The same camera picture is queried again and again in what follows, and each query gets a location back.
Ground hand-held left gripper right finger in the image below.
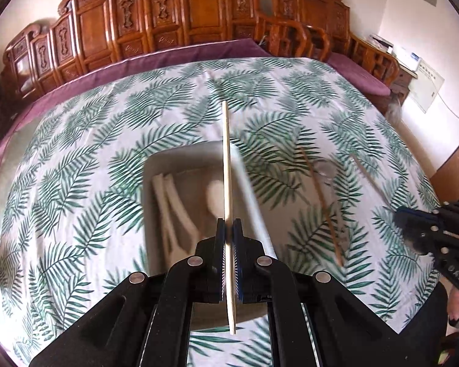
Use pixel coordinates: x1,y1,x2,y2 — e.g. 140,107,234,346
233,218,431,367

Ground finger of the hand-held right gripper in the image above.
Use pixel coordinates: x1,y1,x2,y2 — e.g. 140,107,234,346
392,206,443,227
403,225,439,255

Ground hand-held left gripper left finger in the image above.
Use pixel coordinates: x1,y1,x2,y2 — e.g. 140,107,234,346
28,218,226,367

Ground cream plastic fork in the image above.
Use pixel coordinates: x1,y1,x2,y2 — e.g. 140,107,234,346
162,174,200,258

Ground cream plastic spoon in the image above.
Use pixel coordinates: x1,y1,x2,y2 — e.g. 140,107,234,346
315,161,350,249
204,181,228,238

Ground grey rectangular tray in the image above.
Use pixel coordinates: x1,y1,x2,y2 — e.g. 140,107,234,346
141,141,282,331

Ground cream plastic knife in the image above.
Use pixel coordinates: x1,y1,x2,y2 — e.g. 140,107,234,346
152,174,177,261

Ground brown wooden chopstick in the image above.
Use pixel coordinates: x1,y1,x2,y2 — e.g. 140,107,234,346
299,146,345,267
350,154,376,189

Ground pale wooden chopstick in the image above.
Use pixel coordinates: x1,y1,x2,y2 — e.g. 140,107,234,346
222,100,237,335

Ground person's black clothing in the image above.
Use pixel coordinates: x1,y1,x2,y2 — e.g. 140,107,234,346
400,283,457,367

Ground purple seat cushion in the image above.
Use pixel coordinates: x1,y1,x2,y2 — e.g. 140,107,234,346
326,51,391,97

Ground white box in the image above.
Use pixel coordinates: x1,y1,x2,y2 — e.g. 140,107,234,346
391,44,422,72
367,34,395,53

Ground leaf print tablecloth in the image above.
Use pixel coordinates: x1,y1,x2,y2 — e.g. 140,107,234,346
0,57,444,367

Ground purple table cloth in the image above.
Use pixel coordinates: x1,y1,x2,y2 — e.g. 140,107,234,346
0,38,276,176

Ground wooden armchair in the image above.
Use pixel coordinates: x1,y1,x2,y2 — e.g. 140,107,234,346
253,11,333,62

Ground carved wooden seat back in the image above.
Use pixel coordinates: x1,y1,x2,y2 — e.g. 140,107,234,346
271,0,353,48

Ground carved wooden long bench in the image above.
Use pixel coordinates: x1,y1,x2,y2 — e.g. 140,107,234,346
2,0,261,97

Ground white wall cable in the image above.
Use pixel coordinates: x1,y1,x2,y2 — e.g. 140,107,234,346
439,95,459,128

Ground white wall poster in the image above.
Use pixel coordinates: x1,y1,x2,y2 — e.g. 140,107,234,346
409,59,445,114

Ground wooden bench frame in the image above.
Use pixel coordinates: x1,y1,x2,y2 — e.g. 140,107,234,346
347,32,401,105

